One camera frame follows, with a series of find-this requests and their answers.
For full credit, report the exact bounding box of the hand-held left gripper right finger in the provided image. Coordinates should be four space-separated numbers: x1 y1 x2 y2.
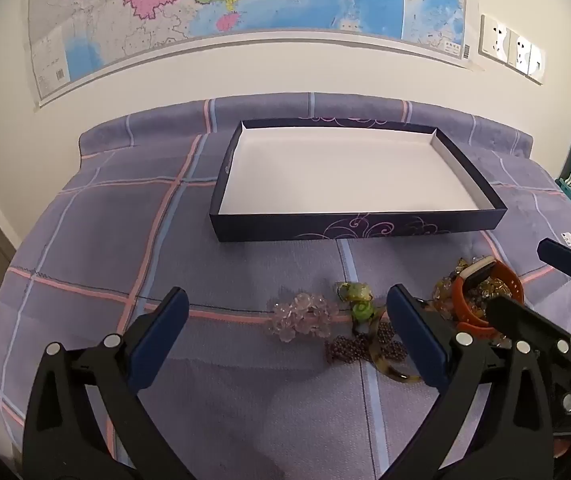
380 284 556 480

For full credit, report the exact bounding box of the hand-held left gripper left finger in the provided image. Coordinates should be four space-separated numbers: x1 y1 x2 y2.
22 286 191 480

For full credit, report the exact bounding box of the tortoiseshell bangle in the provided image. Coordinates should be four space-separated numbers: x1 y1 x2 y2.
368 317 423 386

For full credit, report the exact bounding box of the amber bead necklace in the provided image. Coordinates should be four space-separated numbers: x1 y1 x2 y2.
445 256 521 321

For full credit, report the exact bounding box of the multicolour stone bracelet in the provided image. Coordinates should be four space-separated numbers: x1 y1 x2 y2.
433 277 459 318

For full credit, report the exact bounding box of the orange smart watch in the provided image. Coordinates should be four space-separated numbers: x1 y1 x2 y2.
451 257 525 343

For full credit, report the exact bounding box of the green jade ring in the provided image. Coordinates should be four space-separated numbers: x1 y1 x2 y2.
351 300 379 325

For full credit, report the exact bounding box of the purple bead bracelet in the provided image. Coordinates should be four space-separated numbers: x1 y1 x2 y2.
324 282 409 363

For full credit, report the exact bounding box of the pink crystal bead bracelet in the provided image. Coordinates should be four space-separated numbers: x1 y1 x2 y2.
267 291 339 343

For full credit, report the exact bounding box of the dark blue cardboard box tray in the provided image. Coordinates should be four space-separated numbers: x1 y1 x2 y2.
209 119 509 243

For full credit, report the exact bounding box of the purple plaid bed blanket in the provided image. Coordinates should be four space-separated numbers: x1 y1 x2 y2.
0 92 571 480

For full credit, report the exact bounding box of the white wall socket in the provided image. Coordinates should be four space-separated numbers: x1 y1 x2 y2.
508 30 532 72
528 42 547 85
479 13 512 62

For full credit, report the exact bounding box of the colourful wall map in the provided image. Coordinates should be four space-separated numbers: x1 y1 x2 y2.
26 0 472 107

